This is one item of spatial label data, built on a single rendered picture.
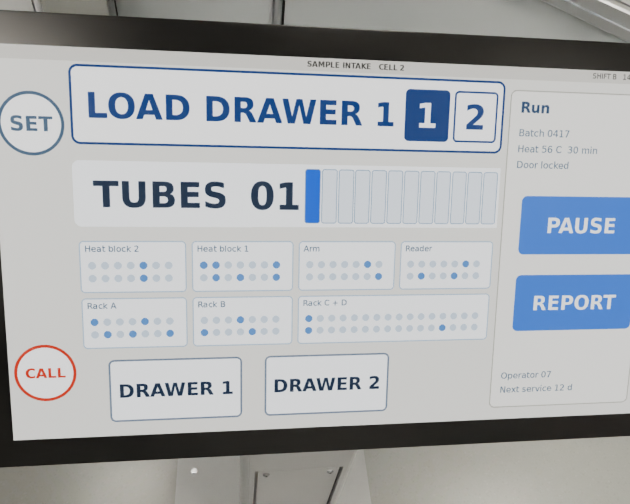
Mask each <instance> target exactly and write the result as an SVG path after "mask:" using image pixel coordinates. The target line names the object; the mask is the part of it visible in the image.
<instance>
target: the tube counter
mask: <svg viewBox="0 0 630 504"><path fill-rule="evenodd" d="M500 172H501V168H458V167H406V166H354V165H302V164H251V163H247V227H382V228H497V215H498V201H499V186H500Z"/></svg>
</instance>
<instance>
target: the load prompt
mask: <svg viewBox="0 0 630 504"><path fill-rule="evenodd" d="M67 74H68V96H69V117H70V138H71V145H108V146H151V147H195V148H239V149H283V150H327V151H371V152H414V153H458V154H502V143H503V129H504V115H505V100H506V86H507V81H499V80H475V79H451V78H427V77H403V76H378V75H354V74H330V73H306V72H282V71H258V70H234V69H210V68H186V67H162V66H138V65H114V64H89V63H67Z"/></svg>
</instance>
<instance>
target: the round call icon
mask: <svg viewBox="0 0 630 504"><path fill-rule="evenodd" d="M10 353H11V368H12V382H13V397H14V404H35V403H63V402H80V390H79V370H78V349H77V342H56V343H11V344H10Z"/></svg>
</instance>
